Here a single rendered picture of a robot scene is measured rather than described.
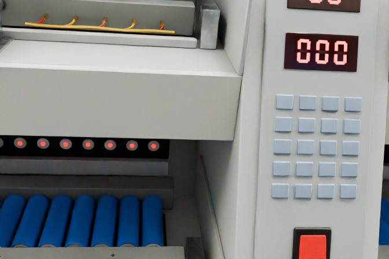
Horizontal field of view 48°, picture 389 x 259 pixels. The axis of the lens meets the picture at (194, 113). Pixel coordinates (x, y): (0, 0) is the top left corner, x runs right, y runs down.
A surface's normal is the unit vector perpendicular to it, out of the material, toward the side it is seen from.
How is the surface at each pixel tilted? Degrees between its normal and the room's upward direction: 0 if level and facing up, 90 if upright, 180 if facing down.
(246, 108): 90
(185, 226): 23
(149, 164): 112
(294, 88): 90
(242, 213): 90
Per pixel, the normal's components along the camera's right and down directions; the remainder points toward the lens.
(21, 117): 0.10, 0.43
